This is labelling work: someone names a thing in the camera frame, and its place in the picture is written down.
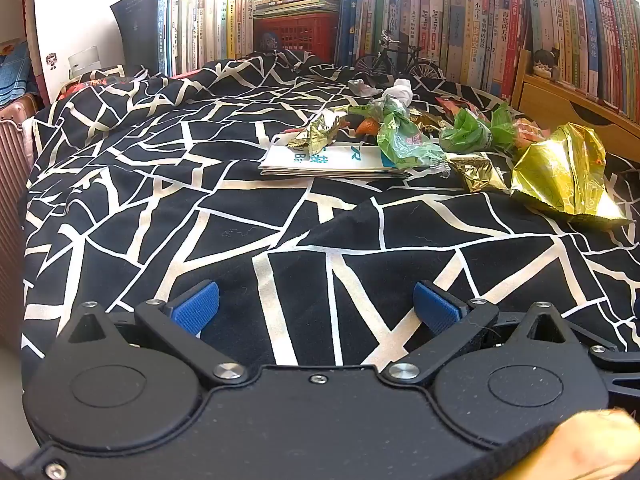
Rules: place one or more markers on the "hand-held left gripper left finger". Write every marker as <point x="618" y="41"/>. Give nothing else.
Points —
<point x="197" y="305"/>

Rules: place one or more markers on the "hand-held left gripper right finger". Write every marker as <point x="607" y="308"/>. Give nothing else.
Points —
<point x="435" y="307"/>

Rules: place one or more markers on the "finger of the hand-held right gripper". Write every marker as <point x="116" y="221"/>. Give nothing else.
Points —
<point x="620" y="362"/>

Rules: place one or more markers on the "gold foil wrapper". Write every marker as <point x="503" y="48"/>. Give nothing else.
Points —
<point x="477" y="170"/>

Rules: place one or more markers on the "large green printed wrapper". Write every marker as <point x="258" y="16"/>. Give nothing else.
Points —
<point x="405" y="142"/>

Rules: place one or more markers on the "thin white booklet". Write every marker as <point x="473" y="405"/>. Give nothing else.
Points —
<point x="345" y="160"/>

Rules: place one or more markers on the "green white twisted wrapper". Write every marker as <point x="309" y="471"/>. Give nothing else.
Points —
<point x="467" y="135"/>

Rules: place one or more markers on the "large gold foil bag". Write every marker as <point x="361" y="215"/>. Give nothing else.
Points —
<point x="565" y="175"/>

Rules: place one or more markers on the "gold snack wrapper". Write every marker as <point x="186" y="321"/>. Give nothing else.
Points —
<point x="425" y="120"/>

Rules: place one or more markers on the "tangerine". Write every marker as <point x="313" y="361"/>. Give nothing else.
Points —
<point x="369" y="127"/>

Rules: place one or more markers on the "pink-edged macaron snack packet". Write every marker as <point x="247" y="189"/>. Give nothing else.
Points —
<point x="530" y="132"/>

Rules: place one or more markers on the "orange macaron snack packet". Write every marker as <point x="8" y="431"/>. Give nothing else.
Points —
<point x="457" y="106"/>

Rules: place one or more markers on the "small gold wrapper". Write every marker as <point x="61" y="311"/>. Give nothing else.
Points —
<point x="322" y="130"/>

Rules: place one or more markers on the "white candy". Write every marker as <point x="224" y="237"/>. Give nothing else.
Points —
<point x="401" y="90"/>

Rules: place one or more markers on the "clear crinkled wrapper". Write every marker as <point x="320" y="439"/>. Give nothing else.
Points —
<point x="362" y="87"/>

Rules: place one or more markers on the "row of thin pale books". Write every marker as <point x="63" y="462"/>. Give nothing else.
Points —
<point x="210" y="30"/>

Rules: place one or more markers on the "row of tall paperback books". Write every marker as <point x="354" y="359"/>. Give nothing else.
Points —
<point x="450" y="20"/>

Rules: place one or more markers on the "row of colourful-spined books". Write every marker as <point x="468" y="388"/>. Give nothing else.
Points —
<point x="590" y="25"/>

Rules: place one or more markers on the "person's right hand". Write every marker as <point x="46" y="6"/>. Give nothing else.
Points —
<point x="595" y="445"/>

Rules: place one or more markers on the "black white patterned blanket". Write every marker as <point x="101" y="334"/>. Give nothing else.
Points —
<point x="200" y="185"/>

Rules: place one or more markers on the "pink ribbed suitcase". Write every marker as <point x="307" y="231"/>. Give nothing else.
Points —
<point x="12" y="200"/>

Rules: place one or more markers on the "red storage box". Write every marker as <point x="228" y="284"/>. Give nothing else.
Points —
<point x="185" y="74"/>

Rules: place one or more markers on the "wooden drawer unit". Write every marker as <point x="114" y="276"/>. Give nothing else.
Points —
<point x="555" y="105"/>

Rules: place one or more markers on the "black model bicycle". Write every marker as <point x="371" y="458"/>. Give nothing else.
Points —
<point x="395" y="52"/>

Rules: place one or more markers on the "small cartoon figurine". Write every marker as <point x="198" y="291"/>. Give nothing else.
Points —
<point x="546" y="62"/>

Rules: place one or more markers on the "large dark blue book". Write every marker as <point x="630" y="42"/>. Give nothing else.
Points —
<point x="137" y="25"/>

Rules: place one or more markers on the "red plastic crate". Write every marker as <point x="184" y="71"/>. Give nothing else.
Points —
<point x="300" y="32"/>

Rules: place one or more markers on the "folded blue towel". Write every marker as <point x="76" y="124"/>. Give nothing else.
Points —
<point x="12" y="72"/>

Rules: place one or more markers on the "small wall sticker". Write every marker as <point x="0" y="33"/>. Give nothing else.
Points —
<point x="51" y="61"/>

